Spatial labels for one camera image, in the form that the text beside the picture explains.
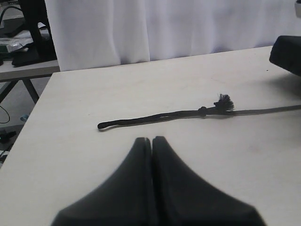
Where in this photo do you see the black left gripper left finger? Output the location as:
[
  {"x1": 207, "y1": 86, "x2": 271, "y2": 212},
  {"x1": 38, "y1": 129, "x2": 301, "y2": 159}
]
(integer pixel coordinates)
[{"x1": 52, "y1": 137, "x2": 157, "y2": 226}]

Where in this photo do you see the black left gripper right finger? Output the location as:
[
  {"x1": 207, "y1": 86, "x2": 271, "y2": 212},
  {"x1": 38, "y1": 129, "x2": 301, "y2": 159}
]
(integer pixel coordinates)
[{"x1": 152, "y1": 137, "x2": 266, "y2": 226}]

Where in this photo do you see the black rope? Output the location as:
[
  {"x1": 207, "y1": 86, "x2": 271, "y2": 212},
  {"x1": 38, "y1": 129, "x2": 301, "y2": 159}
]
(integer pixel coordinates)
[{"x1": 97, "y1": 93, "x2": 301, "y2": 129}]

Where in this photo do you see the black plastic case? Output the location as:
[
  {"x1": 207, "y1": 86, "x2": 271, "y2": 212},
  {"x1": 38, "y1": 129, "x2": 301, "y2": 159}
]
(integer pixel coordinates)
[{"x1": 269, "y1": 35, "x2": 301, "y2": 77}]

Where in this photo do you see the black monitor stand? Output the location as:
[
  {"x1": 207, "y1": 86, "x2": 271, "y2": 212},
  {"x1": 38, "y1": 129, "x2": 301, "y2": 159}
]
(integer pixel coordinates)
[{"x1": 12, "y1": 0, "x2": 57, "y2": 67}]

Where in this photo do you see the grey side table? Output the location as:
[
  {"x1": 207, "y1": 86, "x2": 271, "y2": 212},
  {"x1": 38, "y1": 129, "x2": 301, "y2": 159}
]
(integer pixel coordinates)
[{"x1": 0, "y1": 60, "x2": 60, "y2": 103}]

